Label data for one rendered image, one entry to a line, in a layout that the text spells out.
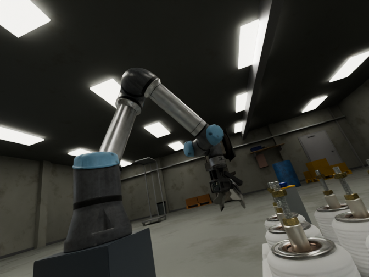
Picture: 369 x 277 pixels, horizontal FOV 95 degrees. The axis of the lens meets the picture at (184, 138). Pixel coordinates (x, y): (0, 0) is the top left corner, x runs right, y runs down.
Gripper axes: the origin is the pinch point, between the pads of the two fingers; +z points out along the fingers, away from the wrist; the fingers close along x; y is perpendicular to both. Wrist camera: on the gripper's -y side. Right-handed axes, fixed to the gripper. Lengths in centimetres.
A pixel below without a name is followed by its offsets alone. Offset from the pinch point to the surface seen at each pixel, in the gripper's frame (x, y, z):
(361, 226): 48, 21, 2
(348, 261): 50, 33, 3
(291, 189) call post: 28.1, -0.7, -3.9
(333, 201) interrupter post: 41.1, 7.9, 0.0
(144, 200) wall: -999, -261, -86
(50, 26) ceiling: -168, 109, -297
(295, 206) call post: 27.4, -0.3, 1.2
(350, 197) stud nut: 48, 17, -2
